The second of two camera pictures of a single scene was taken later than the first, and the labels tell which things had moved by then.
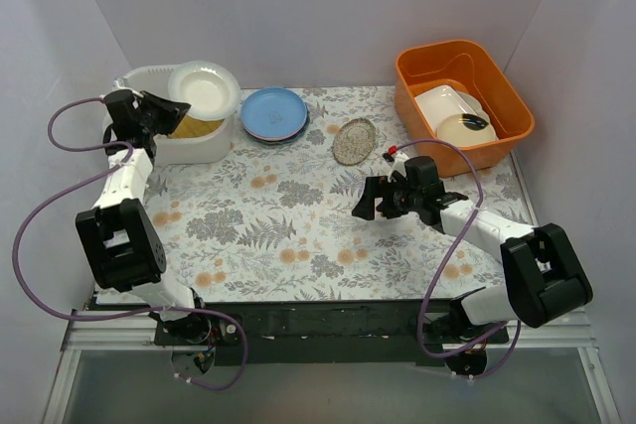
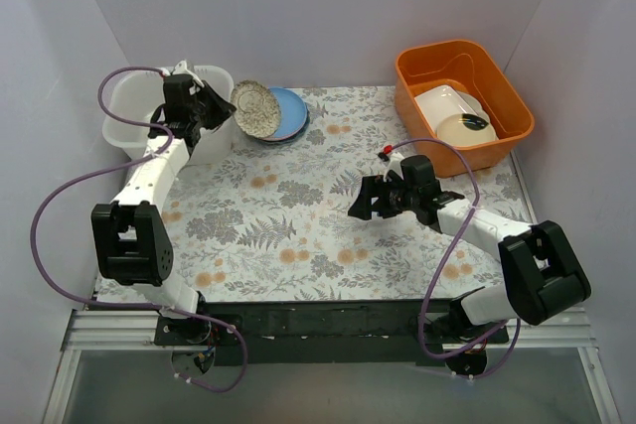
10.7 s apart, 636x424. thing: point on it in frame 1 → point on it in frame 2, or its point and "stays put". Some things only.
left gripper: [153, 113] → [203, 109]
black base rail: [320, 332] stays put
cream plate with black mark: [463, 129] stays put
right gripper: [379, 199] stays put
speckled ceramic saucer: [354, 141] → [257, 111]
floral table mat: [271, 220] stays put
